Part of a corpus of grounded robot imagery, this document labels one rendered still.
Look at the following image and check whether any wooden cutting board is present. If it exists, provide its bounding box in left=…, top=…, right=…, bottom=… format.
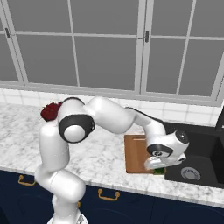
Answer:
left=123, top=134, right=167, bottom=175

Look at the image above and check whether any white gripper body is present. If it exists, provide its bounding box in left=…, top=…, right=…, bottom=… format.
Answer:
left=143, top=153, right=187, bottom=171

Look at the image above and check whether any grey framed window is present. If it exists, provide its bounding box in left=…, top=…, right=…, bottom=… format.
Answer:
left=0, top=0, right=224, bottom=107

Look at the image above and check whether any black tap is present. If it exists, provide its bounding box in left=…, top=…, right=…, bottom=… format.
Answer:
left=214, top=105, right=224, bottom=131

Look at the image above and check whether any dark red flower bunch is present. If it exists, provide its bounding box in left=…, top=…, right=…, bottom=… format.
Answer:
left=40, top=101, right=63, bottom=123

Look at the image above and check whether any green sponge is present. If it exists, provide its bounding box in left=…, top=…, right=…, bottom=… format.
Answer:
left=153, top=167, right=166, bottom=176

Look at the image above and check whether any black sink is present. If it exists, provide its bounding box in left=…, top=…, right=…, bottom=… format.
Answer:
left=162, top=122, right=224, bottom=189

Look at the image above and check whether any navy blue cupboard run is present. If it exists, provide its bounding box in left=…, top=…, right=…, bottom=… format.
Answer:
left=0, top=169, right=224, bottom=224

